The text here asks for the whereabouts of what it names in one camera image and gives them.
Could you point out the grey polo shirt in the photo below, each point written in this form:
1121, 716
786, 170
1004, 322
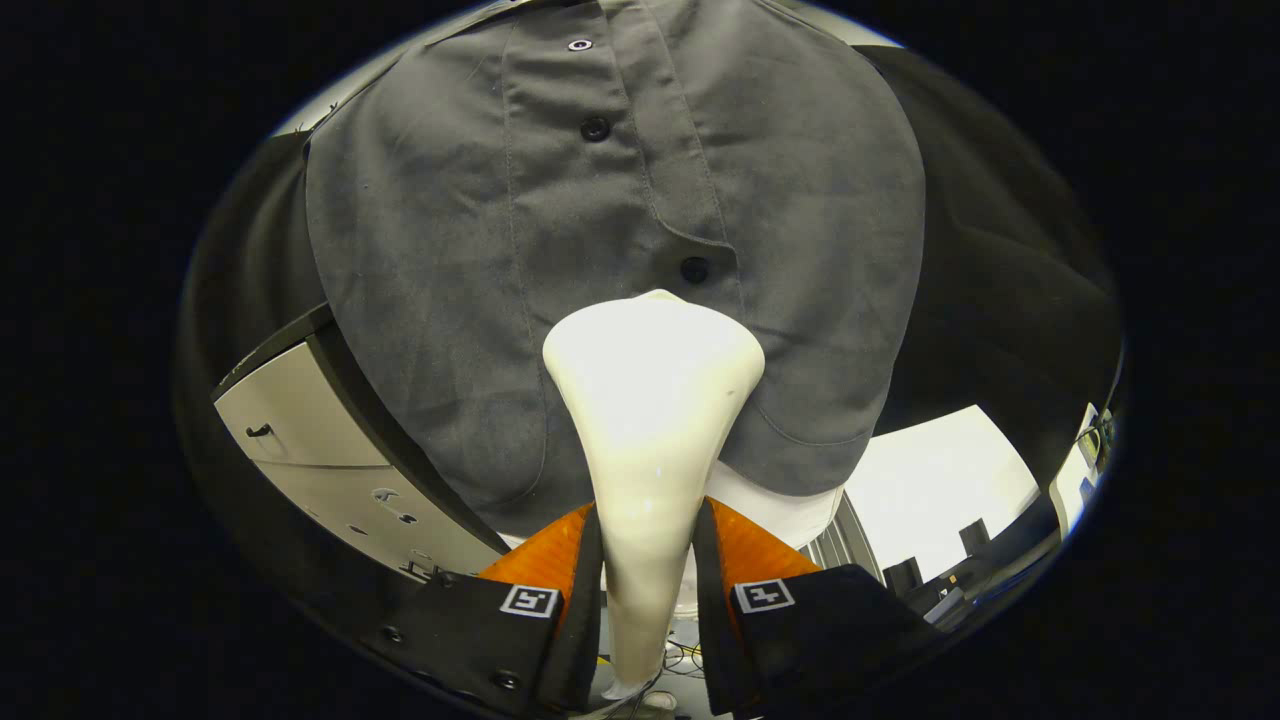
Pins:
450, 250

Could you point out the white side desk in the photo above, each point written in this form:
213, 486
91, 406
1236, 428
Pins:
1075, 470

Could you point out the white mannequin torso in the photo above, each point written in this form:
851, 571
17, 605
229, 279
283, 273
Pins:
790, 510

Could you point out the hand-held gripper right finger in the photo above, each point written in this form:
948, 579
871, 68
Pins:
712, 620

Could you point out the grey metal cabinet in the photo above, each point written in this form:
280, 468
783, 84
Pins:
310, 440

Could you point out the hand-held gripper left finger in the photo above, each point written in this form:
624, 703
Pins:
580, 620

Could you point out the small black box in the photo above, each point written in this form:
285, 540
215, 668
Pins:
975, 537
903, 577

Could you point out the white garment steamer head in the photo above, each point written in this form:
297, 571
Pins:
650, 420

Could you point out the black backdrop cloth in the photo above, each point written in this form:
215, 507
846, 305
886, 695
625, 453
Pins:
1000, 300

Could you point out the white table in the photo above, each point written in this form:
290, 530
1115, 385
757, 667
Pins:
940, 480

